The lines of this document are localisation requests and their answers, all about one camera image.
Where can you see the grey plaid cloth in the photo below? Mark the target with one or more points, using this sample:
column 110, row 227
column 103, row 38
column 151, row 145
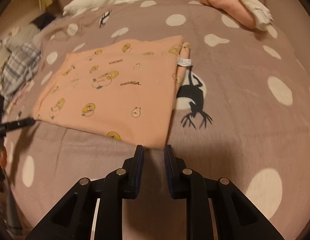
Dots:
column 20, row 60

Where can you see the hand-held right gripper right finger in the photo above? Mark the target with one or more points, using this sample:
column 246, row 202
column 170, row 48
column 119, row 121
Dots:
column 169, row 166

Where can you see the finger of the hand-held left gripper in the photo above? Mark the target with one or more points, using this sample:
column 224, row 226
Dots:
column 17, row 124

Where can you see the brown polka dot blanket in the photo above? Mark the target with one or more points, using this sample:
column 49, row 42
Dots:
column 232, row 92

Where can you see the pink folded cloth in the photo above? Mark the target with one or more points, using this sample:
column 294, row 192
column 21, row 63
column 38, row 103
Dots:
column 227, row 5

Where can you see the orange cartoon print shirt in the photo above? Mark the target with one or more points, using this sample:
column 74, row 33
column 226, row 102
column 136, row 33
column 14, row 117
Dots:
column 115, row 92

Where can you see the grey pillow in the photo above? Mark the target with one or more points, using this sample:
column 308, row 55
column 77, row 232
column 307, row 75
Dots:
column 26, row 32

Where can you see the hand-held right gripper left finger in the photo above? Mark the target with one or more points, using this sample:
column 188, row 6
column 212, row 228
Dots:
column 139, row 161

